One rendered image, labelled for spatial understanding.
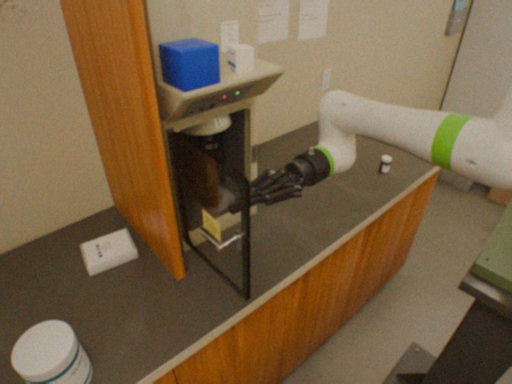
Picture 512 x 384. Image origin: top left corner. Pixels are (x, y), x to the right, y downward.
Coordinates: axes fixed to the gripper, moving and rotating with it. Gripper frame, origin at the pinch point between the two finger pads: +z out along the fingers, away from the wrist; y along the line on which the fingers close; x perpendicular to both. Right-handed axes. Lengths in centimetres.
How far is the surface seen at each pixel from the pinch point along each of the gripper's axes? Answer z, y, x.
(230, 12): -17.4, -25.9, -36.4
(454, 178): -265, -23, 119
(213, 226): 4.4, -7.4, 10.2
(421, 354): -89, 39, 126
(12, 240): 50, -69, 33
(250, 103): -24.2, -26.0, -10.1
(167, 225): 12.6, -17.0, 11.5
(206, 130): -9.5, -28.5, -5.1
